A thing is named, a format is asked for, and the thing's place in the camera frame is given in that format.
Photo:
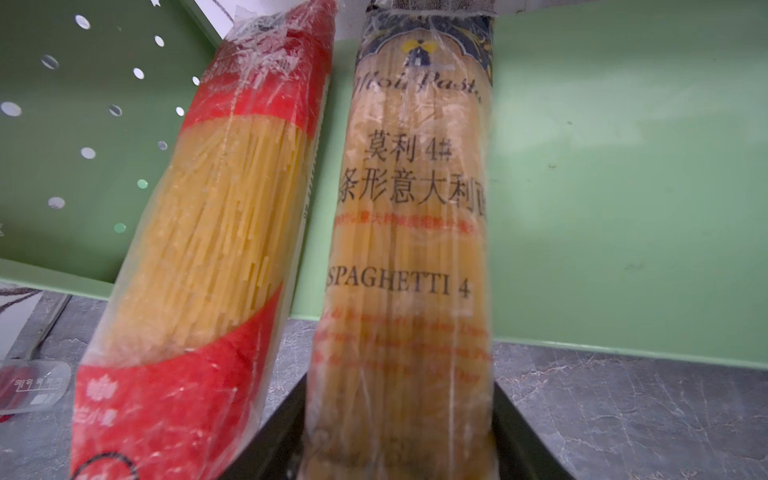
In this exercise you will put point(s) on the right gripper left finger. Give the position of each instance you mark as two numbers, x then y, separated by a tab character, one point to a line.
275	451

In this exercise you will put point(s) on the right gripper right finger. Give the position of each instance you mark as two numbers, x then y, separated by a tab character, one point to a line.
521	454

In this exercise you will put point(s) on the blue gold Meli pasta bag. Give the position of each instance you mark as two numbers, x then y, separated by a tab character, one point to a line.
400	382

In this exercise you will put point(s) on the red spaghetti bag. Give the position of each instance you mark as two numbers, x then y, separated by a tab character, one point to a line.
173	382

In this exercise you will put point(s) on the green two-tier shelf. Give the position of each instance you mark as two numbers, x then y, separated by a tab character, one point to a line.
628	168

